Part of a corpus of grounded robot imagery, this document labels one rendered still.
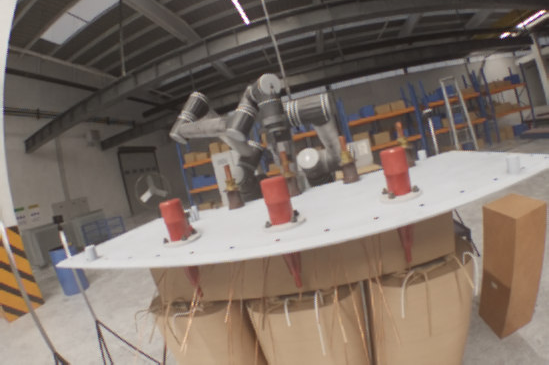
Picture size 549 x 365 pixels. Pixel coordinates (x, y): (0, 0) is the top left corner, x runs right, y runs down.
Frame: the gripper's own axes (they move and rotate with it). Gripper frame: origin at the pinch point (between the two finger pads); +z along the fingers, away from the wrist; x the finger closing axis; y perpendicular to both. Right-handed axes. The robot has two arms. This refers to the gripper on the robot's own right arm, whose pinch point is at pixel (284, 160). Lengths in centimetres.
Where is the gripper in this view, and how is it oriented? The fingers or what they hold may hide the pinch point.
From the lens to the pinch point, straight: 113.8
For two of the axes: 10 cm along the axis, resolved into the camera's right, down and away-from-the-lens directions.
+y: 7.7, -1.9, -6.1
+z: 2.4, 9.7, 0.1
